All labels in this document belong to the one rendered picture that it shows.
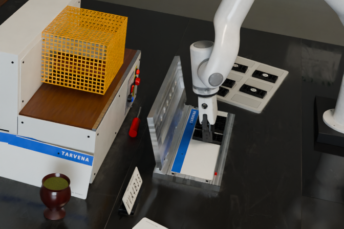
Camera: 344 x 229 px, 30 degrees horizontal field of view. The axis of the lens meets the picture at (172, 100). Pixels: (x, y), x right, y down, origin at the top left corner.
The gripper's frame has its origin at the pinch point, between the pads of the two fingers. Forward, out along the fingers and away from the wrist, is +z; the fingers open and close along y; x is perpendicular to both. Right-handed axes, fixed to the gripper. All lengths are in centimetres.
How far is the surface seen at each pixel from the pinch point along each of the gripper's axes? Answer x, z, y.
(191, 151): 4.5, 1.7, -9.3
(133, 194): 16.2, -1.5, -38.1
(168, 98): 12.5, -12.6, -0.3
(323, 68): -39, 13, 78
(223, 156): -6.0, 3.7, -8.6
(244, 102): -9.1, 5.7, 31.9
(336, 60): -45, 14, 89
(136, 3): 82, 33, 221
